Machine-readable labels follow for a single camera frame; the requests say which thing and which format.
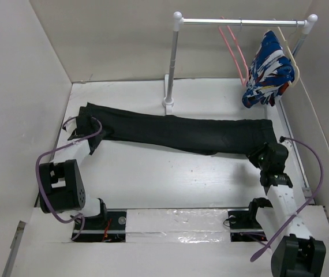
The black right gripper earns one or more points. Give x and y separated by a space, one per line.
252 156

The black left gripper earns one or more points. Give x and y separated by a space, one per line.
97 139

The black trousers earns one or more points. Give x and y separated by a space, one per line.
198 136

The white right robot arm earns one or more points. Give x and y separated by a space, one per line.
295 252

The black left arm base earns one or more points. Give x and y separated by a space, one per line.
109 230

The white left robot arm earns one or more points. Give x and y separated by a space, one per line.
60 184

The pink plastic hanger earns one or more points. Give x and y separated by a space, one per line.
236 53

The cream plastic hanger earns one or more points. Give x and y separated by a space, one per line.
288 53

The blue patterned garment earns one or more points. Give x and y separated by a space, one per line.
270 73

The white metal clothes rack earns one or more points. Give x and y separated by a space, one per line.
202 78

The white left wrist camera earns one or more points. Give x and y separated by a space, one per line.
66 127

